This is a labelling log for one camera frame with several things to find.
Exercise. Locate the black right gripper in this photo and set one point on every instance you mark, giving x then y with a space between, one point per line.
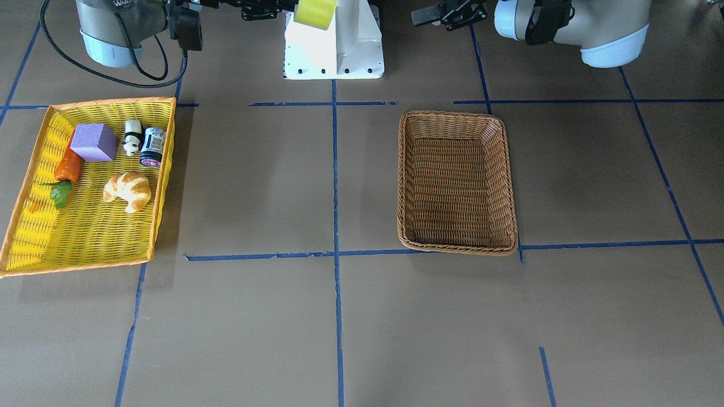
261 9

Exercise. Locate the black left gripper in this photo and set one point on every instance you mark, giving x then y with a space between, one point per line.
457 11

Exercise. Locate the yellow-green tape roll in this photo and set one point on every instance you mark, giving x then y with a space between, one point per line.
316 14

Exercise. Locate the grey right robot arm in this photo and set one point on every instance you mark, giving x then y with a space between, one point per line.
113 31

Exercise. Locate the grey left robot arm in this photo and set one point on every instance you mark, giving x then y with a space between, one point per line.
608 33

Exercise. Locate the brown wicker basket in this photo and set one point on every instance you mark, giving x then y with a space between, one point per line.
455 191

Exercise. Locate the yellow woven plastic basket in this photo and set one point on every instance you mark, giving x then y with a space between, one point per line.
87 233

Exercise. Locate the small black labelled jar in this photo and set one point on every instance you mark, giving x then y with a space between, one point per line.
151 151

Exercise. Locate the black white panda figure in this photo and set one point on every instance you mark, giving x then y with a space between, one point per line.
133 137

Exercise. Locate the purple foam block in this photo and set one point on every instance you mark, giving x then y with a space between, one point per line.
94 142

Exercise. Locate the toy croissant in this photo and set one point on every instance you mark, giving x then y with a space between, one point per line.
132 187

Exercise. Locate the orange toy carrot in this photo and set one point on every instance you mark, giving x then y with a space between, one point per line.
66 175

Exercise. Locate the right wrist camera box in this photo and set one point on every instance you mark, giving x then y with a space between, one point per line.
185 28

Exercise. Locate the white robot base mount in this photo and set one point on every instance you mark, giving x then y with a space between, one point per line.
350 49

